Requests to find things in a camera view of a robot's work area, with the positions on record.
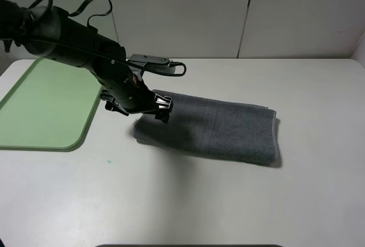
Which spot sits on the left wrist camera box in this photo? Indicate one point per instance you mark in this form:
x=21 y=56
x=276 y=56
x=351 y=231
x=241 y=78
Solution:
x=156 y=63

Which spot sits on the grey towel with orange stripe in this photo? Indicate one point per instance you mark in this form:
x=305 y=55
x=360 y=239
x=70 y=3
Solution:
x=213 y=129

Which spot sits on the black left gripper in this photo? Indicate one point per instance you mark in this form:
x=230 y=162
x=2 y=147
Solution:
x=124 y=93

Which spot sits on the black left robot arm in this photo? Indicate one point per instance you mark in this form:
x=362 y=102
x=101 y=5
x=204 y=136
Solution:
x=47 y=31

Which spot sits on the green plastic tray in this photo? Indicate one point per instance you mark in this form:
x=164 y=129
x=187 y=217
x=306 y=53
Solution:
x=49 y=108

